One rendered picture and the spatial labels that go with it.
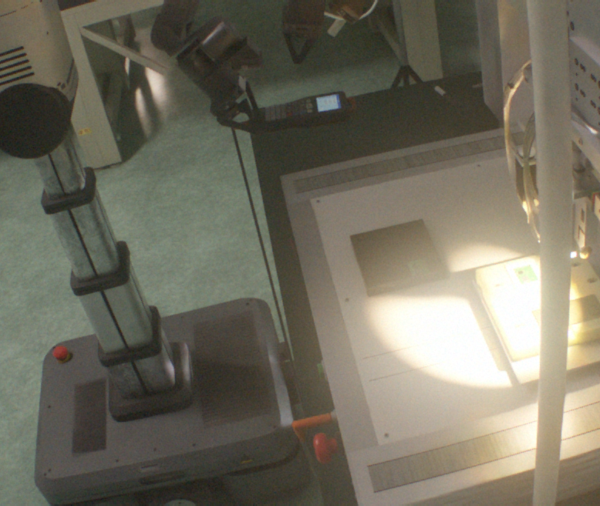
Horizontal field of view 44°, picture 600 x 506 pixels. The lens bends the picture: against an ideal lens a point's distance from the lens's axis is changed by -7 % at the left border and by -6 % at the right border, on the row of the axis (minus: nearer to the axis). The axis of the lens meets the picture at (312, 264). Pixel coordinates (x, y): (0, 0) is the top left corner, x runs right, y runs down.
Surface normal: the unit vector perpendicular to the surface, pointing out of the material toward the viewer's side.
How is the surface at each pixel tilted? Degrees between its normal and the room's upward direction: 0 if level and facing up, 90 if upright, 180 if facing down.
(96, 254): 90
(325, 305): 0
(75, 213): 90
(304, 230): 0
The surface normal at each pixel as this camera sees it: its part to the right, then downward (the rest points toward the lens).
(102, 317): 0.18, 0.61
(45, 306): -0.17, -0.76
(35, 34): 0.70, 0.47
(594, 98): -0.97, 0.23
